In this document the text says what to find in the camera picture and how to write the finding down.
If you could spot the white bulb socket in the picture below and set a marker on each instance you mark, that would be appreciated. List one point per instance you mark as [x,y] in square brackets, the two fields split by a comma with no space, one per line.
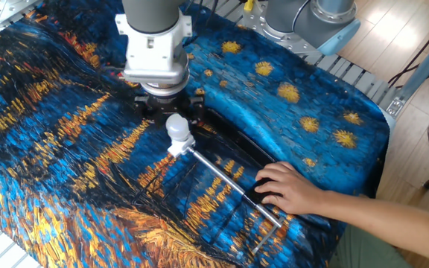
[181,147]

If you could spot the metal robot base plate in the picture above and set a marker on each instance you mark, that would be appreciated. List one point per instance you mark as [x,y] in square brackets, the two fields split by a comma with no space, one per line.
[251,26]

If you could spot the metal lamp stand with socket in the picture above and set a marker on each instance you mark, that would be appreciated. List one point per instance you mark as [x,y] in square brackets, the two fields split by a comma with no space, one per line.
[253,195]

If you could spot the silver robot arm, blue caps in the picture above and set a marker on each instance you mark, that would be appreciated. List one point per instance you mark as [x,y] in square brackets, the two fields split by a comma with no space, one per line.
[311,22]

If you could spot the green trousers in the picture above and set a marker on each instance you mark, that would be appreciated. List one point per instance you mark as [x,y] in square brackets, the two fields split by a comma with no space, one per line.
[363,249]

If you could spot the white light bulb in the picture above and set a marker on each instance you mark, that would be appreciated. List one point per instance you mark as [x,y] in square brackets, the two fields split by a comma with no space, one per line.
[178,127]

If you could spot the person's right forearm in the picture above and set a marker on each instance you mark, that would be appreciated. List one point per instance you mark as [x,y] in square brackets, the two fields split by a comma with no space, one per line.
[386,223]

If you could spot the perforated metal plate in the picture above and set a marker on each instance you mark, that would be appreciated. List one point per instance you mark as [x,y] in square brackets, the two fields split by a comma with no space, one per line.
[9,11]

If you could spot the metal corner bracket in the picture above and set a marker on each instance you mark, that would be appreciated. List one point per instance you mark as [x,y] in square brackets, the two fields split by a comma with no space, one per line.
[396,106]

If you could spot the starry night painting tablecloth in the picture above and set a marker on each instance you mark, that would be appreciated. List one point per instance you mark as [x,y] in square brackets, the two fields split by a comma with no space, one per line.
[88,156]

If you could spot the white wrist sensor mount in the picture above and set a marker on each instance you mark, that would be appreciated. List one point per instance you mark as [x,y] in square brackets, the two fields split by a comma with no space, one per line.
[155,52]

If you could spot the person's right hand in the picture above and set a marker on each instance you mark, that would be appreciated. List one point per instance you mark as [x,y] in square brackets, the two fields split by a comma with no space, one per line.
[296,191]

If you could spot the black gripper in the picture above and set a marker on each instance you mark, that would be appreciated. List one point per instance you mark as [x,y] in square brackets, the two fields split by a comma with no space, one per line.
[168,104]

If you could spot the aluminium frame post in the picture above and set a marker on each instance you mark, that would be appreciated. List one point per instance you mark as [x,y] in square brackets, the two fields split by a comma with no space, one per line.
[423,63]

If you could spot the yellow plastic clip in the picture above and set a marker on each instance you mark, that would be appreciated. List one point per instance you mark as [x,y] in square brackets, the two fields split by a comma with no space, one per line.
[248,5]

